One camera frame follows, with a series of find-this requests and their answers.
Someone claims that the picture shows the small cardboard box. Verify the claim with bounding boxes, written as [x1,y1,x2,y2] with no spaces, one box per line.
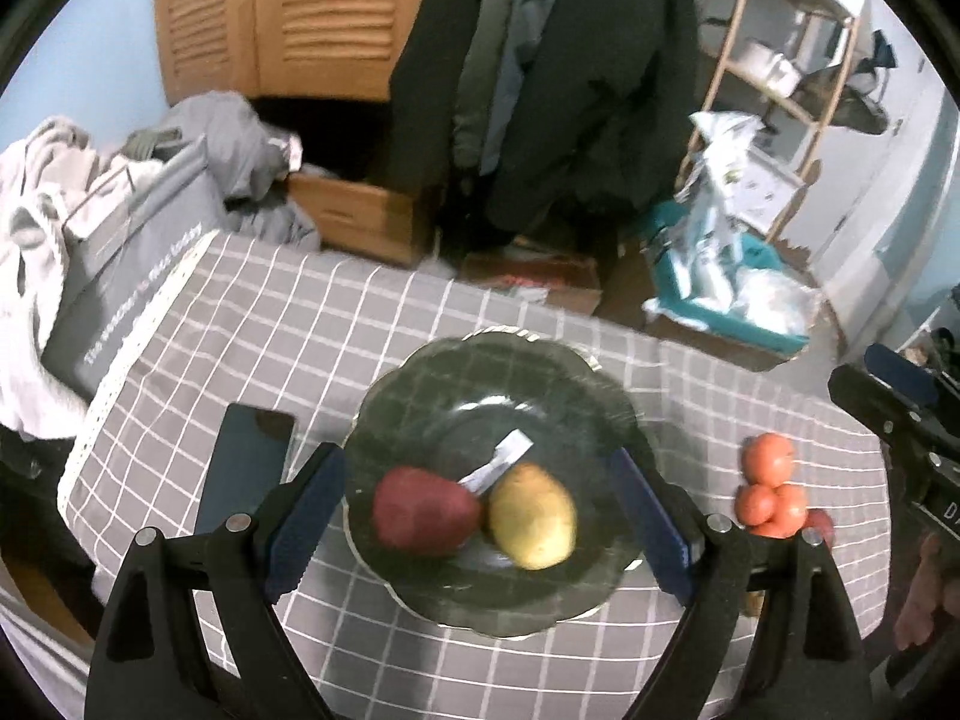
[461,251,601,312]

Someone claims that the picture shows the dark green hanging pan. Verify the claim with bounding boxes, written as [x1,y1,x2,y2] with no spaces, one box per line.
[825,82,890,136]

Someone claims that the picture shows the wooden shelf rack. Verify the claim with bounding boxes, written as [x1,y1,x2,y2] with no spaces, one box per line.
[679,0,863,241]

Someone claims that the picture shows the white crumpled cloth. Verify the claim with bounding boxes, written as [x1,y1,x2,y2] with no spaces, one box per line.
[0,116,113,440]

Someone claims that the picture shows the teal plastic bin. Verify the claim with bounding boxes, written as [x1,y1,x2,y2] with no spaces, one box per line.
[645,202,815,357]

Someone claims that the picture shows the dark glass scalloped plate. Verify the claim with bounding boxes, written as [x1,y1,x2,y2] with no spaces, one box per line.
[343,326,655,640]

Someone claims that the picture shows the grey checked tablecloth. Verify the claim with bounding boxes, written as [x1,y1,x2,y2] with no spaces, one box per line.
[58,229,893,720]

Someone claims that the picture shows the person's right hand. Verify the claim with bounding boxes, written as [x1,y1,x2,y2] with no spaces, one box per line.
[895,531,960,653]

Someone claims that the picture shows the grey storage bag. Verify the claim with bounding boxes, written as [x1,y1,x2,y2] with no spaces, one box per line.
[41,135,226,398]

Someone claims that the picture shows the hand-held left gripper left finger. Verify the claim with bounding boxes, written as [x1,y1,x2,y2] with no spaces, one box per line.
[84,444,347,720]

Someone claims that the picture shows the grey padded jacket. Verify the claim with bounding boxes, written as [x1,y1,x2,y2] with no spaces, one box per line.
[120,90,323,252]

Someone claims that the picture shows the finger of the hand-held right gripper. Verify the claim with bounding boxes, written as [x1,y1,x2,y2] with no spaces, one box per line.
[865,343,943,415]
[828,363,935,452]

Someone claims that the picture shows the black chair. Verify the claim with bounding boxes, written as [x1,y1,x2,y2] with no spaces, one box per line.
[0,427,106,623]

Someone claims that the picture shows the dark blue smartphone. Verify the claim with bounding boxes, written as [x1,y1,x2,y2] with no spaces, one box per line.
[193,403,296,537]

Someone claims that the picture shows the wooden drawer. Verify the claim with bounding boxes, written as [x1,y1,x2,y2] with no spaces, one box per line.
[289,171,436,267]

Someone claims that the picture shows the clear plastic bag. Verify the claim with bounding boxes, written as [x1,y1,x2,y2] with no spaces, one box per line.
[720,266,822,338]

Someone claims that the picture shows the white patterned box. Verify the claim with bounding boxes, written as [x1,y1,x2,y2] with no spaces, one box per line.
[739,157,807,233]

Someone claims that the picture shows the black hanging coat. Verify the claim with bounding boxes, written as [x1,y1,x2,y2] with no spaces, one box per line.
[390,0,702,241]

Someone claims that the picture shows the wooden louvered cabinet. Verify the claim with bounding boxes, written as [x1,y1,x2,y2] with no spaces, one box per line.
[154,0,451,102]

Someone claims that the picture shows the large cardboard box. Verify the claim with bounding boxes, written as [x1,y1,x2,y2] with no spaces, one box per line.
[652,315,811,374]

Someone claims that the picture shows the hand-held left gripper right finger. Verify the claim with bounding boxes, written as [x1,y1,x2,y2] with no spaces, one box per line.
[609,448,875,720]

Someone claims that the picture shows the large orange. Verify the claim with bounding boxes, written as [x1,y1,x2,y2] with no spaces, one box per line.
[741,433,796,485]

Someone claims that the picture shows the grey-blue hanging jacket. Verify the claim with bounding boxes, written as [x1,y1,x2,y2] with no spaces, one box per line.
[454,0,582,173]

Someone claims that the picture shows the white paper label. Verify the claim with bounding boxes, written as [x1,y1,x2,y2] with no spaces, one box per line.
[459,431,533,497]

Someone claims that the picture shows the steel pot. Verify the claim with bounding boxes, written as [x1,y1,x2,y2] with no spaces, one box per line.
[739,41,800,95]

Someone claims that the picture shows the white printed bag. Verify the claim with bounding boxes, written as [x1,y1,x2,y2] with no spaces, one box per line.
[675,111,766,301]

